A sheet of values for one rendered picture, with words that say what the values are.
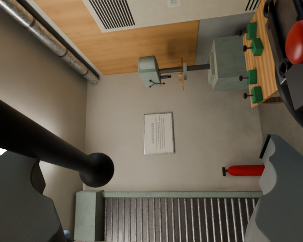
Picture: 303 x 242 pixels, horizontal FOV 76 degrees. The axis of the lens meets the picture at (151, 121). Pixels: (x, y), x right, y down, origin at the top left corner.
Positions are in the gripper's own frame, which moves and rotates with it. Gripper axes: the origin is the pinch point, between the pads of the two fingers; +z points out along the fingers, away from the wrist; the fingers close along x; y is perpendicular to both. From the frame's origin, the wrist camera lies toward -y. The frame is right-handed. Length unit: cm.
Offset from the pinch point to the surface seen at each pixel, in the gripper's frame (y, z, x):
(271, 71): 27, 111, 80
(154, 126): 152, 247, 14
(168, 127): 151, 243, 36
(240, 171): 177, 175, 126
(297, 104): 0.5, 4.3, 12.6
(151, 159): 192, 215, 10
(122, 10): -5, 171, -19
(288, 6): -6.8, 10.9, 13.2
